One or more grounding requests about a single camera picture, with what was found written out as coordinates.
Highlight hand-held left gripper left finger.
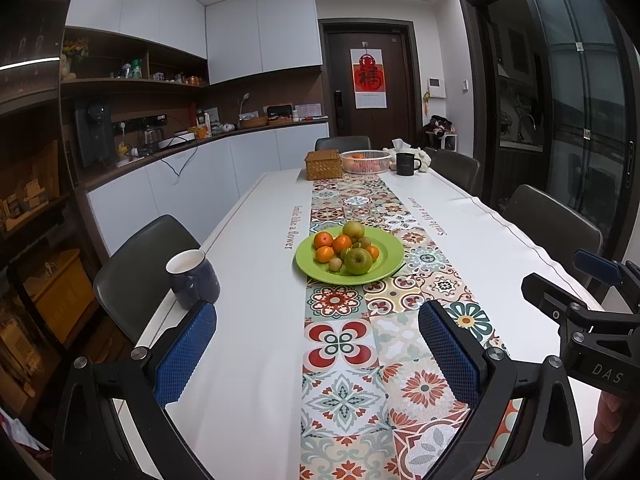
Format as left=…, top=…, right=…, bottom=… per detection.
left=51, top=299, right=218, bottom=480

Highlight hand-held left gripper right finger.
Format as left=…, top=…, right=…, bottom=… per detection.
left=417, top=301, right=585, bottom=480

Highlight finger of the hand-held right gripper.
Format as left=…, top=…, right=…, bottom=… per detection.
left=572, top=249, right=640, bottom=291
left=521, top=272, right=640, bottom=342

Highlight green plate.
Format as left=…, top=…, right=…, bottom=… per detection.
left=293, top=226, right=405, bottom=286

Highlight round green apple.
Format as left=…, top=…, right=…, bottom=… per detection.
left=344, top=248, right=374, bottom=276

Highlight person's right hand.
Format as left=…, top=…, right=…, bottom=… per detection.
left=595, top=390, right=626, bottom=441

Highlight grey dining chair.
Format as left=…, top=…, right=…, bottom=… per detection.
left=427, top=148, right=482, bottom=196
left=93, top=214, right=202, bottom=346
left=502, top=184, right=604, bottom=281
left=315, top=135, right=372, bottom=152

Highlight navy blue mug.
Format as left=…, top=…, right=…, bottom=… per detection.
left=166, top=249, right=221, bottom=311

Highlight patterned table runner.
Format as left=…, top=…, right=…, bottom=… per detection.
left=299, top=177, right=523, bottom=480

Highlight glass sliding door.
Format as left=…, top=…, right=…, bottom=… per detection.
left=522, top=0, right=636, bottom=261

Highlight black mug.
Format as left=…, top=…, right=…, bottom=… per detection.
left=397, top=152, right=423, bottom=177

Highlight pink plastic basket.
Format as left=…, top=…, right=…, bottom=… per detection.
left=340, top=150, right=392, bottom=175

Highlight white lower cabinets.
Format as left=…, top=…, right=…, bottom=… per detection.
left=85, top=122, right=331, bottom=256

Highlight white cabinets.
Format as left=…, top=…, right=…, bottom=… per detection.
left=65, top=0, right=323, bottom=86
left=85, top=122, right=331, bottom=256

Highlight pile of bags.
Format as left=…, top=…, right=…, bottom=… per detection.
left=422, top=115, right=457, bottom=137

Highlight wicker basket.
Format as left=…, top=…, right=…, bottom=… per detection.
left=305, top=150, right=343, bottom=181

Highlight black countertop appliance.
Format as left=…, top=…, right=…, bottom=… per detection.
left=75, top=100, right=117, bottom=168

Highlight dark brown door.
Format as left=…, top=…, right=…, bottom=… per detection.
left=320, top=20, right=418, bottom=151

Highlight white upper cabinets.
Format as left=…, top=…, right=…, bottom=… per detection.
left=65, top=0, right=323, bottom=86

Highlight dark cable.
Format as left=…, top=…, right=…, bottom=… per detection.
left=160, top=142, right=201, bottom=178

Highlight red and white wall poster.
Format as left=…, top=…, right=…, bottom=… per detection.
left=350, top=47, right=388, bottom=109

